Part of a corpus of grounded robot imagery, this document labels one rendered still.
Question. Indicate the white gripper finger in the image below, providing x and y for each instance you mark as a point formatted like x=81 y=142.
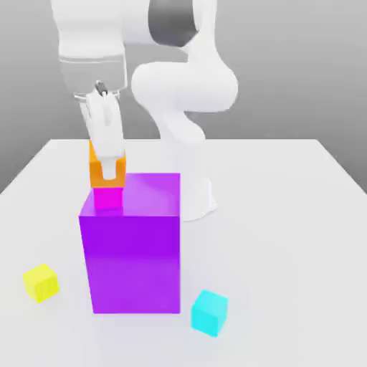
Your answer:
x=109 y=169

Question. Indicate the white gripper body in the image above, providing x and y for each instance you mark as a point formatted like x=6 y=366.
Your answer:
x=106 y=134

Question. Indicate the small orange cube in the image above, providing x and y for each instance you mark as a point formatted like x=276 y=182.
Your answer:
x=96 y=175

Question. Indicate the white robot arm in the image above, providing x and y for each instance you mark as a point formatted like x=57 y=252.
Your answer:
x=183 y=86

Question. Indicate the small magenta cube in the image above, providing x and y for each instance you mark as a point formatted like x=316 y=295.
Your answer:
x=108 y=199

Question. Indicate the small yellow cube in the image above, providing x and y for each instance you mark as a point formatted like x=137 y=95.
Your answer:
x=40 y=283

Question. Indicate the small cyan cube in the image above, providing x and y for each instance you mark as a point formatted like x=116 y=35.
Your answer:
x=209 y=314

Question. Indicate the large purple box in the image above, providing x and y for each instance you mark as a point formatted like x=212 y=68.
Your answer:
x=132 y=263

